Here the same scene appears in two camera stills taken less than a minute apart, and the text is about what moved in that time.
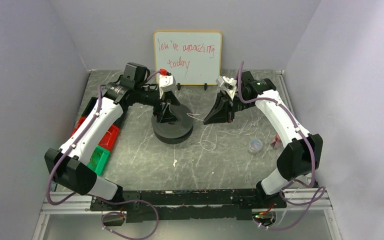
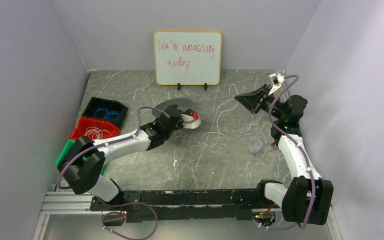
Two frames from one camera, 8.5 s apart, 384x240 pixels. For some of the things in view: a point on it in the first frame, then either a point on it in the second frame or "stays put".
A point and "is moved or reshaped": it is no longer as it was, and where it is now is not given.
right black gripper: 225,105 to 262,100
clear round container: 255,146 stays put
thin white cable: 191,114 is moved or reshaped
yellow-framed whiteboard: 194,57 stays put
